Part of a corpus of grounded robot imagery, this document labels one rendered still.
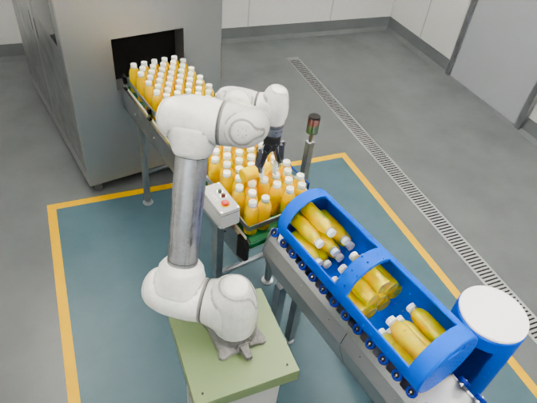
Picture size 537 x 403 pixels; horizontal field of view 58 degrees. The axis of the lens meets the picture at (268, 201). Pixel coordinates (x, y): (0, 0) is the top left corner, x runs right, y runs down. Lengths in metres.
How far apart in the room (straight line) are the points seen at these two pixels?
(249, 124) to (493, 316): 1.32
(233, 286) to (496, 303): 1.14
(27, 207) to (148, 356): 1.59
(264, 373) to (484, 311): 0.95
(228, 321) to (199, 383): 0.24
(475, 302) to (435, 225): 1.94
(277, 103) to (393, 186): 2.52
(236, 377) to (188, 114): 0.88
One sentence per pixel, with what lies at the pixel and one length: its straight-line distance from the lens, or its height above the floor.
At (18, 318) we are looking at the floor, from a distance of 3.34.
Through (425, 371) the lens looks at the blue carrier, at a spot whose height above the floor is 1.15.
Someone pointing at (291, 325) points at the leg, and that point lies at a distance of 2.91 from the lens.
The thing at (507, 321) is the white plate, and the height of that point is 1.04.
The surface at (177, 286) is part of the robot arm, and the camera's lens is 1.62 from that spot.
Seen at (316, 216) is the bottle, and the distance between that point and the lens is 2.10.
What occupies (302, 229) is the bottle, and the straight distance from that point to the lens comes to 2.11.
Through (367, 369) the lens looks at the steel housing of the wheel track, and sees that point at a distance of 2.06.
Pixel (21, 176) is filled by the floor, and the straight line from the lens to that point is 4.31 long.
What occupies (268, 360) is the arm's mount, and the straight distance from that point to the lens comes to 1.78.
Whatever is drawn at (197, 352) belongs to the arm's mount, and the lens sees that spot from 1.79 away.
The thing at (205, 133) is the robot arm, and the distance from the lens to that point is 1.41.
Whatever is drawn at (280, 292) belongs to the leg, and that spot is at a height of 0.61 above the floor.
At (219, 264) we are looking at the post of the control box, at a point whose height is 0.65.
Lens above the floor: 2.60
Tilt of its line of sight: 42 degrees down
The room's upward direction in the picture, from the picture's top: 7 degrees clockwise
